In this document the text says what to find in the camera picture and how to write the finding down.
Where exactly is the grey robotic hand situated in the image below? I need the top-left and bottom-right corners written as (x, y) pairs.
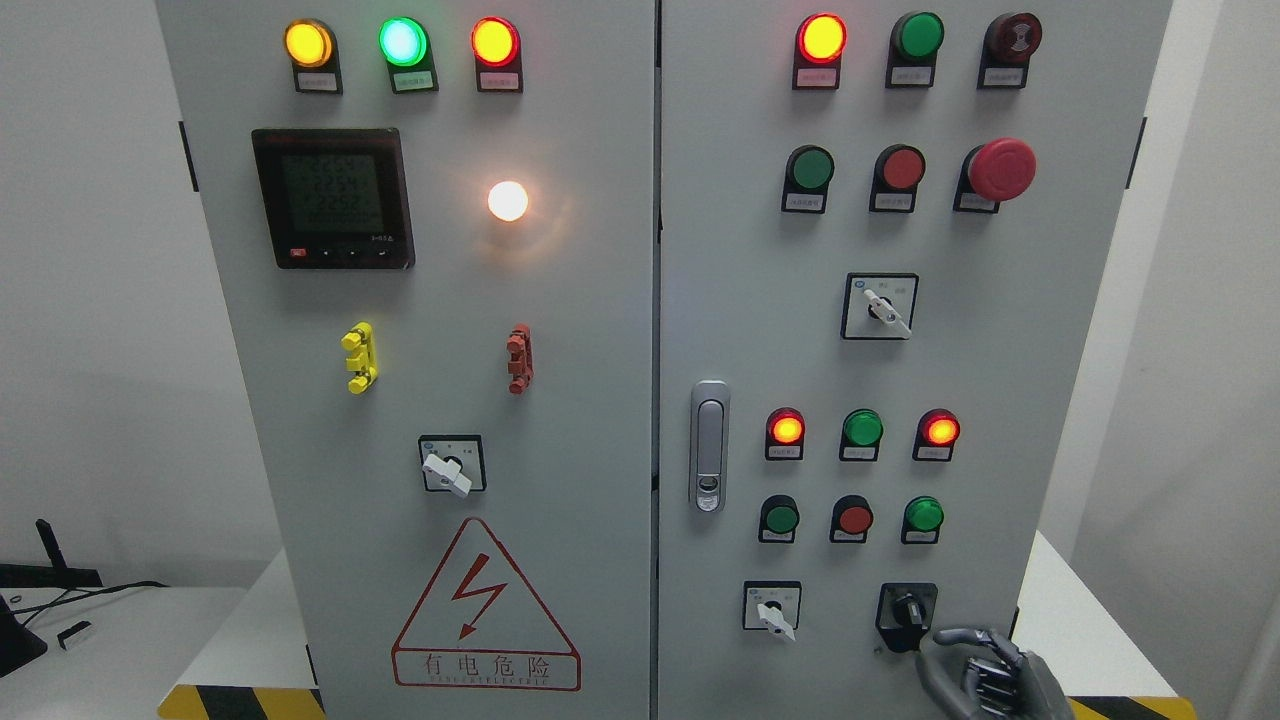
top-left (914, 626), bottom-right (1075, 719)

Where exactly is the black rotary knob switch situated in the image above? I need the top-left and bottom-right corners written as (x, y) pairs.
top-left (876, 582), bottom-right (938, 653)

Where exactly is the green indicator lower right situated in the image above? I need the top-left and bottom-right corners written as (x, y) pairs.
top-left (900, 496), bottom-right (945, 544)

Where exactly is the red push button lower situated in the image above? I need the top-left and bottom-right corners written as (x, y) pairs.
top-left (829, 495), bottom-right (876, 544)

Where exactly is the red push button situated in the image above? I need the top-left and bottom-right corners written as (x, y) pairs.
top-left (868, 143), bottom-right (925, 213)
top-left (829, 495), bottom-right (876, 544)

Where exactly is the red lit indicator middle right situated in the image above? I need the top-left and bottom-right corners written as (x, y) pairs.
top-left (911, 407), bottom-right (960, 462)

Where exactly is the red lit indicator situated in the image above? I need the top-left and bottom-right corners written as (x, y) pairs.
top-left (911, 407), bottom-right (960, 462)
top-left (765, 407), bottom-right (806, 461)
top-left (792, 12), bottom-right (849, 90)

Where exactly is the green push button lower left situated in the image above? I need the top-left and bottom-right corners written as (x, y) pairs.
top-left (756, 495), bottom-right (801, 544)

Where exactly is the green push button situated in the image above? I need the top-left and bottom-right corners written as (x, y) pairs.
top-left (756, 495), bottom-right (801, 544)
top-left (780, 143), bottom-right (835, 214)

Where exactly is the green indicator middle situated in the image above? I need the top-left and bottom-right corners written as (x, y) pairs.
top-left (838, 407), bottom-right (884, 462)

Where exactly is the red lit indicator middle left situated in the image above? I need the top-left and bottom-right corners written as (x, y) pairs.
top-left (765, 407), bottom-right (806, 461)

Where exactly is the grey electrical cabinet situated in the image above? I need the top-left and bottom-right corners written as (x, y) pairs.
top-left (157, 1), bottom-right (1171, 719)

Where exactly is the red emergency stop button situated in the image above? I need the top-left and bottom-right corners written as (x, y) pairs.
top-left (954, 137), bottom-right (1038, 214)

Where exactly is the red push button upper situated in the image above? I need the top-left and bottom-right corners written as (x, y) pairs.
top-left (868, 143), bottom-right (925, 213)

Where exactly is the red electric hazard sign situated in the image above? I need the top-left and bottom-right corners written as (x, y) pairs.
top-left (392, 518), bottom-right (582, 692)

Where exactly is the green push button upper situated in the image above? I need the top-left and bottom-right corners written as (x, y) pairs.
top-left (780, 143), bottom-right (835, 214)

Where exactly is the red terminal connector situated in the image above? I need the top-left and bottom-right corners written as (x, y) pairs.
top-left (506, 323), bottom-right (534, 395)

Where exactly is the dark red buzzer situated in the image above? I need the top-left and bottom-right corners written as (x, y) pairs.
top-left (977, 12), bottom-right (1043, 90)

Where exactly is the green indicator top right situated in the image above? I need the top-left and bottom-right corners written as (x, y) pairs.
top-left (884, 12), bottom-right (945, 88)

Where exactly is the red lit indicator top right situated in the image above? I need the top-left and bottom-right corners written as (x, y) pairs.
top-left (792, 12), bottom-right (849, 90)

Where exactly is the white glowing lamp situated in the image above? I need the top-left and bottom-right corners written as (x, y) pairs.
top-left (486, 179), bottom-right (530, 223)

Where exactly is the yellow terminal connector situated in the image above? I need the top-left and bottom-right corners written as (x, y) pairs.
top-left (340, 322), bottom-right (379, 395)

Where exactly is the white table with hazard stripes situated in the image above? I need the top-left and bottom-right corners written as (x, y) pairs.
top-left (157, 536), bottom-right (1197, 719)

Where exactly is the red-rimmed lit indicator light left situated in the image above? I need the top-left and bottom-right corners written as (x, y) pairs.
top-left (470, 15), bottom-right (524, 94)

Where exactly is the black digital power meter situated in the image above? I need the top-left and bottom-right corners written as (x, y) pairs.
top-left (252, 128), bottom-right (415, 270)

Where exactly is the green lit indicator light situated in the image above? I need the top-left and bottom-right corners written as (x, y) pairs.
top-left (378, 15), bottom-right (439, 94)

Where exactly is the yellow indicator light top left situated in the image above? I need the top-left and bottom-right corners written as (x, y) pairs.
top-left (283, 18), bottom-right (343, 95)

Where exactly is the small white black usb stick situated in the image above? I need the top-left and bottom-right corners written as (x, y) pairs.
top-left (56, 620), bottom-right (95, 651)

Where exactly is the black stand base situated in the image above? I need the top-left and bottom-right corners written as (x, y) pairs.
top-left (1, 594), bottom-right (49, 676)

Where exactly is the black device with antenna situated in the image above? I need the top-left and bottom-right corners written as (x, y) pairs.
top-left (0, 518), bottom-right (104, 589)

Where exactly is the white selector switch lower right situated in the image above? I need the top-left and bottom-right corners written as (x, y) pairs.
top-left (742, 580), bottom-right (803, 642)

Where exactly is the white selector switch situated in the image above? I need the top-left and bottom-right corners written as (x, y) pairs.
top-left (841, 272), bottom-right (919, 340)
top-left (742, 580), bottom-right (803, 642)

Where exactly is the white selector switch upper right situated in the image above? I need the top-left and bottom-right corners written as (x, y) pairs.
top-left (841, 272), bottom-right (919, 340)

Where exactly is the silver door handle lock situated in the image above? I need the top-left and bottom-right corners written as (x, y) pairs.
top-left (689, 380), bottom-right (731, 512)

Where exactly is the white selector switch left door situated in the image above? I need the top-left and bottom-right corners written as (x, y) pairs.
top-left (419, 434), bottom-right (486, 497)

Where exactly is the black cable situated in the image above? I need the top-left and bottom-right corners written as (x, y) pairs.
top-left (8, 580), bottom-right (169, 628)

